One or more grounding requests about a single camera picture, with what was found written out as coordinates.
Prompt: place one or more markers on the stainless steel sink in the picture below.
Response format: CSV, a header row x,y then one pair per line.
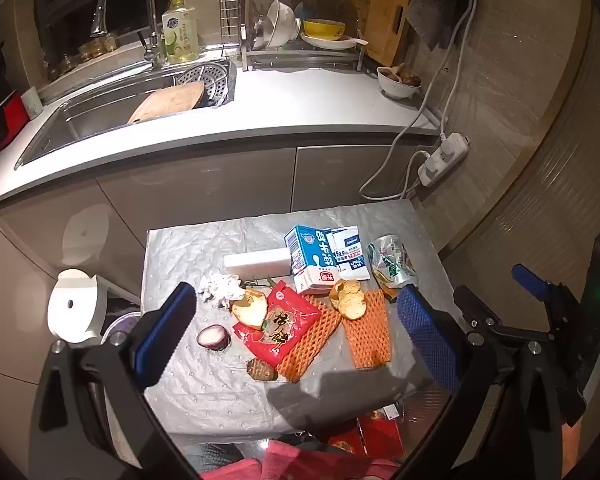
x,y
80,115

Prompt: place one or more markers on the dark hanging cloth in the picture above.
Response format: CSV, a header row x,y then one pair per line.
x,y
440,0

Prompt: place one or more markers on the red base blender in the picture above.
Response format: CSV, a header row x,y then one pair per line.
x,y
7,115

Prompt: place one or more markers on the small white box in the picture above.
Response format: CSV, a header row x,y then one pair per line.
x,y
391,412

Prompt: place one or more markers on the white cup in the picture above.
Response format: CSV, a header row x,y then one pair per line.
x,y
31,102

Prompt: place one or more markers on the metal dish rack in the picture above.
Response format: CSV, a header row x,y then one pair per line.
x,y
305,55

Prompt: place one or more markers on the rectangular wooden cutting board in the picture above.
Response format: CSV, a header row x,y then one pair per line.
x,y
380,10

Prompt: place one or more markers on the small dark jar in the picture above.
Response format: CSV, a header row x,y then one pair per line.
x,y
65,62

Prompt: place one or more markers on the pink cloth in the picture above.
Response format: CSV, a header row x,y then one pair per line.
x,y
280,460

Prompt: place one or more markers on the red snack packet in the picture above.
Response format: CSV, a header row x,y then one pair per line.
x,y
285,320

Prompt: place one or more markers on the orange foam fruit net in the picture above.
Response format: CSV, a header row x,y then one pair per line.
x,y
367,340
310,355

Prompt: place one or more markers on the white foam block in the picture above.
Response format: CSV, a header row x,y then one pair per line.
x,y
257,262

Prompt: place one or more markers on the white spoon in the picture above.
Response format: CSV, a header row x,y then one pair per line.
x,y
357,40

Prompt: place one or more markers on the yellow bowl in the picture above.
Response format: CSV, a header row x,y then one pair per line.
x,y
325,29

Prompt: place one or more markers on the piece of bread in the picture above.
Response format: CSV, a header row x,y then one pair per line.
x,y
247,312

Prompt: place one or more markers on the red cardboard box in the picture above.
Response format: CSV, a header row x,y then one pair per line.
x,y
380,435

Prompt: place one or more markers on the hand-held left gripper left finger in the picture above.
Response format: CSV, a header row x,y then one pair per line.
x,y
165,330

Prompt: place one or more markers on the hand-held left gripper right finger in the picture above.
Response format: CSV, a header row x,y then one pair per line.
x,y
425,335

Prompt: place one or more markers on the round wooden cutting board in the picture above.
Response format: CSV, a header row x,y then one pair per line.
x,y
170,100

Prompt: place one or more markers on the green dish soap bottle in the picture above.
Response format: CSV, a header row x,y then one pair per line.
x,y
179,35

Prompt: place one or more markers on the white round container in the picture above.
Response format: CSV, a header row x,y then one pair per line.
x,y
75,310

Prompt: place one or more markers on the metal steamer rack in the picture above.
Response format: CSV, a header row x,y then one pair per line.
x,y
205,77

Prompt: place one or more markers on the blue white milk carton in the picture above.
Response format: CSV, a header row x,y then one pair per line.
x,y
310,260

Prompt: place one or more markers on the white power strip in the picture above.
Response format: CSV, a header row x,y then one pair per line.
x,y
445,157

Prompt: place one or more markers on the crushed green white can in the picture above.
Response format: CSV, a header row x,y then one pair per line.
x,y
392,262

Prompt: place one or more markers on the shallow white dish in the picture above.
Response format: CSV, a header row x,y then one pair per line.
x,y
330,44

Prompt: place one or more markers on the purple onion piece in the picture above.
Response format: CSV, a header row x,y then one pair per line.
x,y
214,337

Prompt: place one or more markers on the white blue wipe packet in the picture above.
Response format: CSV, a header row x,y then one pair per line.
x,y
334,255
352,260

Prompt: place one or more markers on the glass jar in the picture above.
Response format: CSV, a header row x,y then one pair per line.
x,y
111,40
86,50
100,46

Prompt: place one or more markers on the grey padded mat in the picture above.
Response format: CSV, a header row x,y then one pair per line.
x,y
205,395

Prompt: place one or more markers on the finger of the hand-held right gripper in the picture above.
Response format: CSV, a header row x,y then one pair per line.
x,y
530,276
480,315

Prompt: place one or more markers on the white bowl of chestnuts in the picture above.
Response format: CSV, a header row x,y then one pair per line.
x,y
400,82

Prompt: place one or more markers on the metal utensil holder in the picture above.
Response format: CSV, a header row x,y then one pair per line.
x,y
228,10

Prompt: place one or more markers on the crumpled white tissue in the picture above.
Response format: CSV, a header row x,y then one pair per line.
x,y
222,285

